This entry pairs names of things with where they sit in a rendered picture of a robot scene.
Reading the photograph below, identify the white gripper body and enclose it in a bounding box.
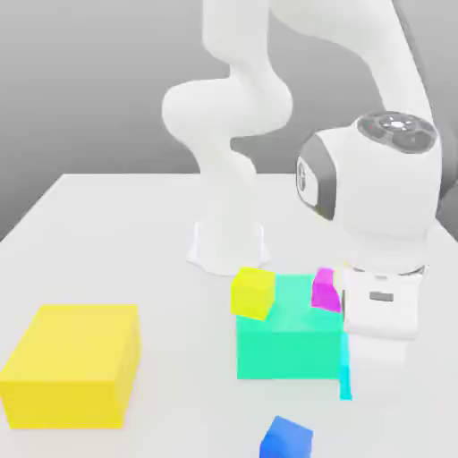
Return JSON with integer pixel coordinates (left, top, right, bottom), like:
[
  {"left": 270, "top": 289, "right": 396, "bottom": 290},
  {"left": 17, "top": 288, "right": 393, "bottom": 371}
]
[{"left": 341, "top": 270, "right": 424, "bottom": 342}]

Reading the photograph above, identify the small cyan cube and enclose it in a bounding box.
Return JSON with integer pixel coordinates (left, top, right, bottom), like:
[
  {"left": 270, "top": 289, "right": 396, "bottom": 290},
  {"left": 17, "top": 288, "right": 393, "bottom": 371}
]
[{"left": 338, "top": 332, "right": 354, "bottom": 402}]

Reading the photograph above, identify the small magenta cube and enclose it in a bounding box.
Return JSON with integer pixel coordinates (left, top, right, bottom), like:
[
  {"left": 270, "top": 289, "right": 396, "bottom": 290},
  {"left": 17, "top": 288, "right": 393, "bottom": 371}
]
[{"left": 310, "top": 267, "right": 344, "bottom": 315}]

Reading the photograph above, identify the small yellow cube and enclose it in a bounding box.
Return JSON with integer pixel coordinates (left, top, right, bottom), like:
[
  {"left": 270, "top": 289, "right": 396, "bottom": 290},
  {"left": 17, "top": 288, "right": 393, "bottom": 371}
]
[{"left": 230, "top": 266, "right": 277, "bottom": 322}]

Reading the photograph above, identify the small blue cube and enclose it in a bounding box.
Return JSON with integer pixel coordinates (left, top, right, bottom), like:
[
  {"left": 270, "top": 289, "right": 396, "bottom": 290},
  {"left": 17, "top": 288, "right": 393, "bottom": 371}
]
[{"left": 259, "top": 414, "right": 315, "bottom": 458}]

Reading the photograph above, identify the large turquoise box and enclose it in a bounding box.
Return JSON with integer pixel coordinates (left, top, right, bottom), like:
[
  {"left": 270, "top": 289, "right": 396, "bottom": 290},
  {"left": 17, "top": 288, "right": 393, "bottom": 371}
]
[{"left": 235, "top": 273, "right": 347, "bottom": 381}]

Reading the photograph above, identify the large yellow box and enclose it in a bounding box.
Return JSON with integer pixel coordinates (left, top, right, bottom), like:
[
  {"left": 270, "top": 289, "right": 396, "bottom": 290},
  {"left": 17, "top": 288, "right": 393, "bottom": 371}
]
[{"left": 0, "top": 303, "right": 141, "bottom": 430}]

